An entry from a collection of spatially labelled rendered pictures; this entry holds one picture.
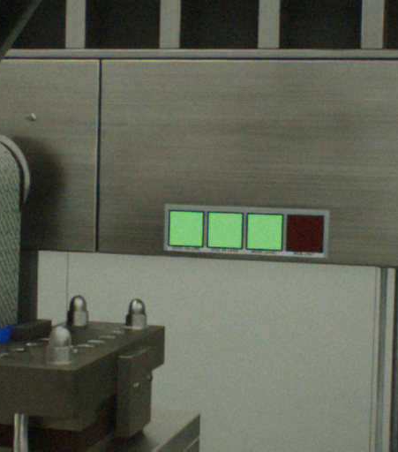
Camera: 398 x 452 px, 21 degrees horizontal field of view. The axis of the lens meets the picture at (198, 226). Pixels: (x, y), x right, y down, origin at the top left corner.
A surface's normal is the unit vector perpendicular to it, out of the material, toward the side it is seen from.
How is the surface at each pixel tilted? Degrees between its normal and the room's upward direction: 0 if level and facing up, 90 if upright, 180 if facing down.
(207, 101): 90
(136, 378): 90
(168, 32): 90
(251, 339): 90
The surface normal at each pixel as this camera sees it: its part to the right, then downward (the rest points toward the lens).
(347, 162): -0.25, 0.04
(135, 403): 0.97, 0.04
